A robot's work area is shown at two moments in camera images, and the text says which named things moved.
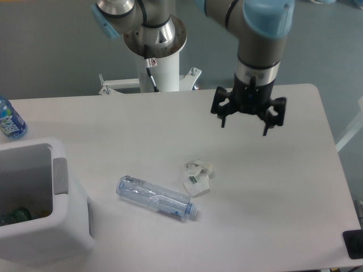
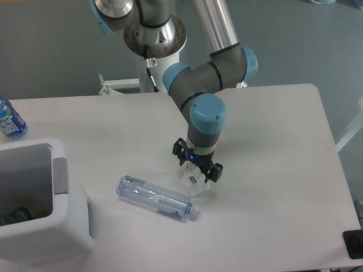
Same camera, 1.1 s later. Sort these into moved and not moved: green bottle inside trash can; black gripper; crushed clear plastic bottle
Moved: black gripper
Not moved: green bottle inside trash can; crushed clear plastic bottle
